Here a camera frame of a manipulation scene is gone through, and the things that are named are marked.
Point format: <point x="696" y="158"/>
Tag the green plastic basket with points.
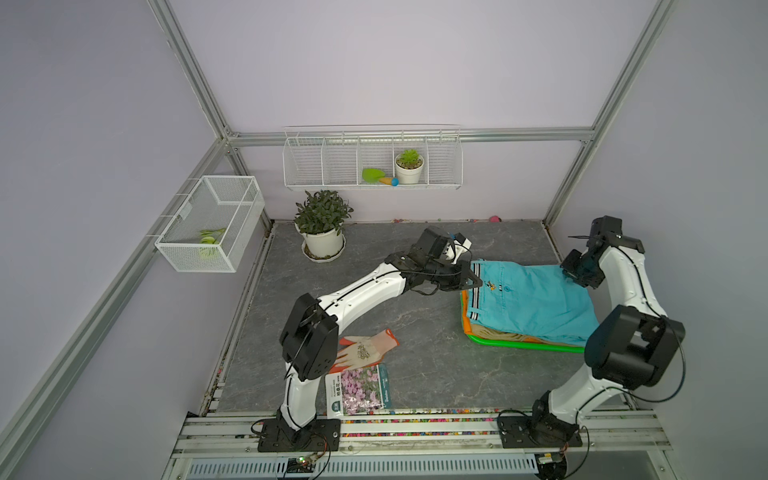
<point x="559" y="347"/>

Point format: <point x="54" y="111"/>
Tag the white wire wall shelf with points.
<point x="334" y="158"/>

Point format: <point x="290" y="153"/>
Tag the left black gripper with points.
<point x="459" y="273"/>

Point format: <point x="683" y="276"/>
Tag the flower seed packet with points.
<point x="358" y="392"/>

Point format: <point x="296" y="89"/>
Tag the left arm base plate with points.
<point x="299" y="435"/>

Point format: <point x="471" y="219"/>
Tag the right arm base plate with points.
<point x="546" y="432"/>

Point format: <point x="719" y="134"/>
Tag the large potted plant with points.
<point x="320" y="220"/>

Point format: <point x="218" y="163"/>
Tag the green item in side basket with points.
<point x="210" y="241"/>

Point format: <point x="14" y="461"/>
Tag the khaki pants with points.
<point x="495" y="335"/>

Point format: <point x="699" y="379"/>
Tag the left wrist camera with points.
<point x="436" y="244"/>

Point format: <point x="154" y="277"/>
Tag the small potted succulent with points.
<point x="408" y="167"/>

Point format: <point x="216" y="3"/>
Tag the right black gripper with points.
<point x="570" y="267"/>

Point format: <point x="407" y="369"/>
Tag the teal pants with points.
<point x="535" y="300"/>

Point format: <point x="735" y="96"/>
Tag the white wire side basket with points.
<point x="216" y="201"/>

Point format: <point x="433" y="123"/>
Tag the green toy shovel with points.
<point x="377" y="176"/>

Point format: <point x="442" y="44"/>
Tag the orange pants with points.
<point x="466" y="321"/>

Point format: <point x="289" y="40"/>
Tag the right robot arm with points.
<point x="632" y="347"/>

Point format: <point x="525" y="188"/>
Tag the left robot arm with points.
<point x="310" y="336"/>

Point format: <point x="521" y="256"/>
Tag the red white work glove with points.
<point x="360" y="351"/>

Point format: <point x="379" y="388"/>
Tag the aluminium mounting rail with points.
<point x="612" y="443"/>

